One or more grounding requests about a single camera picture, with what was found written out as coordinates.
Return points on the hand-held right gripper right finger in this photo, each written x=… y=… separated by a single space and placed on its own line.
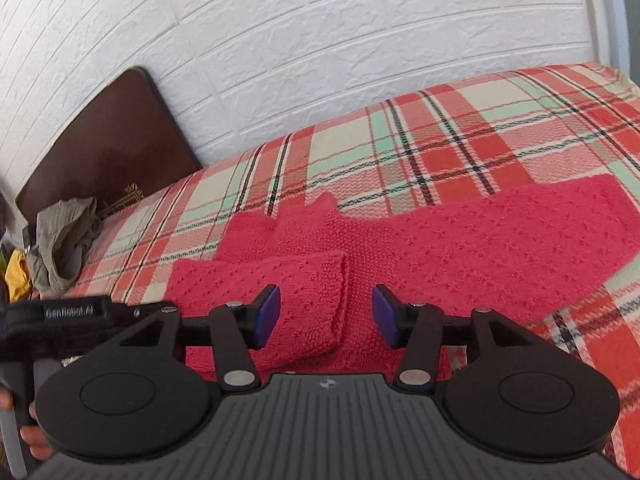
x=385 y=316

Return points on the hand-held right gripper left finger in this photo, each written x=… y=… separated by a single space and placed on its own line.
x=267 y=316

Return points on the red knitted sweater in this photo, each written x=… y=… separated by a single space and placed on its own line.
x=450 y=250

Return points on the person's left hand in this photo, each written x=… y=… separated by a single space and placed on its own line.
x=35 y=442

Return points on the yellow garment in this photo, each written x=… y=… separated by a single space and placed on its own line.
x=17 y=275

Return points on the olive knitted garment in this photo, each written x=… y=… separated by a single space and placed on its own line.
x=60 y=240

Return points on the red plaid blanket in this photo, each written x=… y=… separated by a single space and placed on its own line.
x=350 y=150

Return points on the brown wooden headboard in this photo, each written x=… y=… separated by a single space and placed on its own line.
x=110 y=150

